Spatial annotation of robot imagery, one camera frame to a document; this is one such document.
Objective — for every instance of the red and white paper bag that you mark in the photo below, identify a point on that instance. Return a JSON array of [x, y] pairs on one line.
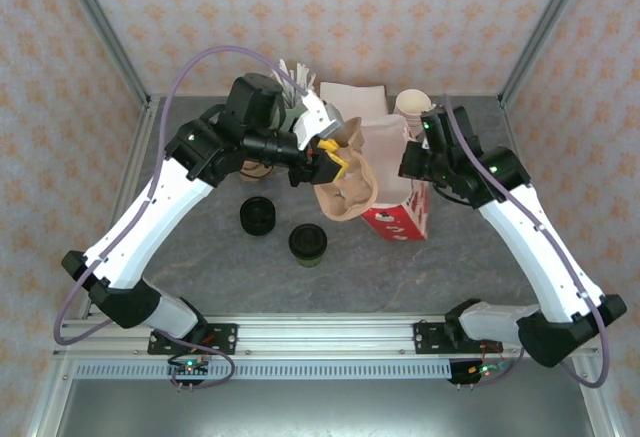
[[395, 217]]

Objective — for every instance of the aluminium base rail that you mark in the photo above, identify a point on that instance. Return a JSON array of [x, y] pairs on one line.
[[325, 334]]

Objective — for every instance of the aluminium frame post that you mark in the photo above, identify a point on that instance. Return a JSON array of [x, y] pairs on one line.
[[545, 37], [105, 37]]

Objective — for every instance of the white paper cup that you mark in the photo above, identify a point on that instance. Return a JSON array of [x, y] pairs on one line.
[[412, 102]]

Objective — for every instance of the black plastic cup lid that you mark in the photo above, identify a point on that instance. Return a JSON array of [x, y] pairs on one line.
[[307, 239]]

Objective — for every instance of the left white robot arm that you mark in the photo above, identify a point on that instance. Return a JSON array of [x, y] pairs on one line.
[[150, 217]]

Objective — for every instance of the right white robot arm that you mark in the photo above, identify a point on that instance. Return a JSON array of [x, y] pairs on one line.
[[525, 247]]

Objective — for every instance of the small circuit board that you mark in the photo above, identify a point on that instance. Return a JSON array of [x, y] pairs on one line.
[[482, 370], [189, 367]]

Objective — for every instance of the aluminium frame side rail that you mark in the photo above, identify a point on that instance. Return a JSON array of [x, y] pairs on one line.
[[525, 157], [145, 122]]

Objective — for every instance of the white napkin stack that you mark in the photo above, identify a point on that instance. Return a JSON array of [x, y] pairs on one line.
[[352, 97]]

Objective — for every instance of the black cup lid stack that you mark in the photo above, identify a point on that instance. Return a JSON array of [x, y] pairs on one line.
[[257, 214]]

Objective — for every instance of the green straw holder cup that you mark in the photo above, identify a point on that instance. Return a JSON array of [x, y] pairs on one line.
[[294, 113]]

